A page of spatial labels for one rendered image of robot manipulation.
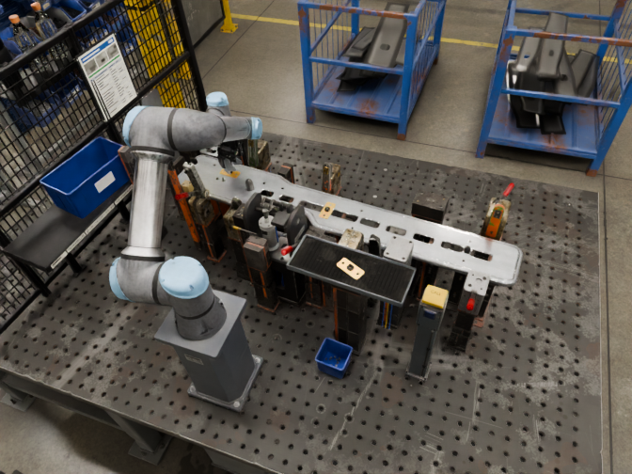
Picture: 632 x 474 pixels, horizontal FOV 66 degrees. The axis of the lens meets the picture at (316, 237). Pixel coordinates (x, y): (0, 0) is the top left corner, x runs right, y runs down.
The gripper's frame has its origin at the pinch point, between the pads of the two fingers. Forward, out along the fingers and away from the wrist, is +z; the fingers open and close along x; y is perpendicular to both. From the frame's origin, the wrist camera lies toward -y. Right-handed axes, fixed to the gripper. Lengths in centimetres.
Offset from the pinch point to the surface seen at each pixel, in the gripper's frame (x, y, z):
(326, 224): -11, 49, 2
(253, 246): -36.4, 33.1, -5.4
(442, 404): -48, 107, 32
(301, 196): -1.3, 33.6, 2.0
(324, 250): -35, 60, -14
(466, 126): 205, 66, 102
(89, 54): 0, -55, -41
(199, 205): -24.4, 2.4, -2.7
